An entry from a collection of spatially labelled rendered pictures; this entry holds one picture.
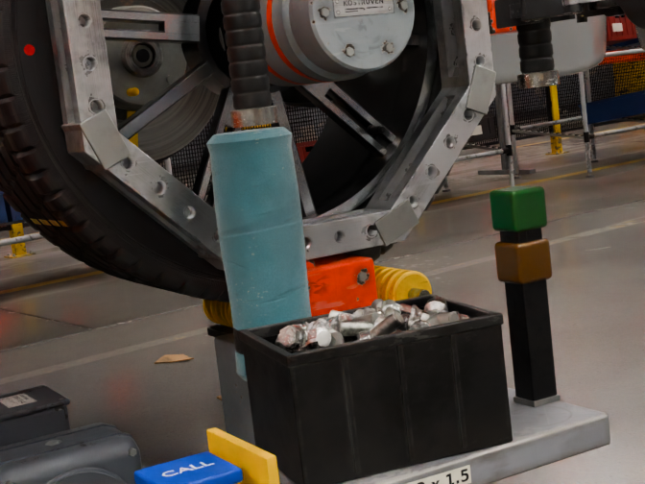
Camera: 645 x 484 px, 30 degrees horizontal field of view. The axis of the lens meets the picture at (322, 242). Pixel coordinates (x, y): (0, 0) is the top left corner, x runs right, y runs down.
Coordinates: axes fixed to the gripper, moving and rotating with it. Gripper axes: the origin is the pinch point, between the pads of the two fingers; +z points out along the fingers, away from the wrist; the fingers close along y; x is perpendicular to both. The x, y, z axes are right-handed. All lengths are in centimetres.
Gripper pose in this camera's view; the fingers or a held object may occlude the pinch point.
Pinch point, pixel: (533, 10)
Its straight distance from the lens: 131.3
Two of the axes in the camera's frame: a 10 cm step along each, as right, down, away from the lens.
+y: 8.7, -1.6, 4.7
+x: -1.1, -9.8, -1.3
